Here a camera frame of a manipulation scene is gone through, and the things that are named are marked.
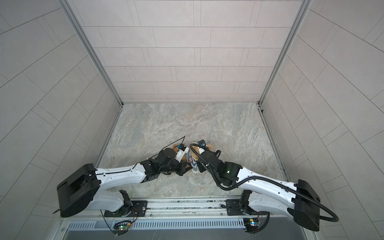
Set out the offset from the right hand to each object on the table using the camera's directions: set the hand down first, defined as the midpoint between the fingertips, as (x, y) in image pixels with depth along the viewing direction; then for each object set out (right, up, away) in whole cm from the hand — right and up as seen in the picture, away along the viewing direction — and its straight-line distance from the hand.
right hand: (197, 158), depth 77 cm
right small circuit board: (+25, -28, -9) cm, 38 cm away
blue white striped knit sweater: (-2, -1, -2) cm, 3 cm away
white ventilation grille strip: (+15, -28, -9) cm, 33 cm away
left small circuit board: (-32, -26, -12) cm, 43 cm away
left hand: (0, -5, 0) cm, 5 cm away
